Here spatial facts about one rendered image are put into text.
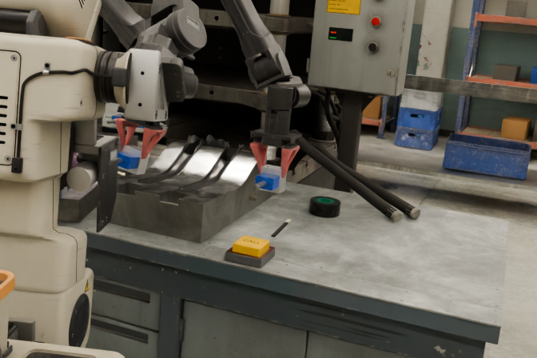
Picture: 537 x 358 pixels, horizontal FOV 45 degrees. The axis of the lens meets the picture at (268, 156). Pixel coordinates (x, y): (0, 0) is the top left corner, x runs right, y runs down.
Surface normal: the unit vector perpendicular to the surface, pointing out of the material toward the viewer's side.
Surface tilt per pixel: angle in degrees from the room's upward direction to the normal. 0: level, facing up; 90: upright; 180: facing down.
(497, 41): 90
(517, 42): 90
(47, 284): 82
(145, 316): 90
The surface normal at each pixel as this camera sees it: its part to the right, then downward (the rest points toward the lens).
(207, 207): 0.93, 0.15
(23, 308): -0.06, 0.07
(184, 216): -0.36, 0.18
